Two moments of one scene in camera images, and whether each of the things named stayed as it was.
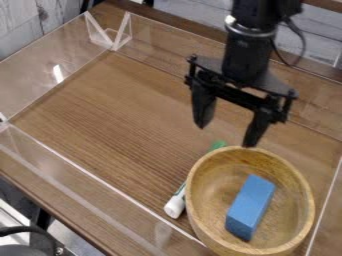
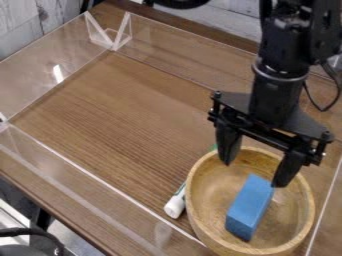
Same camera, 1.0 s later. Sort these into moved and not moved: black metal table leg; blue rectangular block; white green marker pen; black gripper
Moved: black gripper
Not moved: blue rectangular block; black metal table leg; white green marker pen
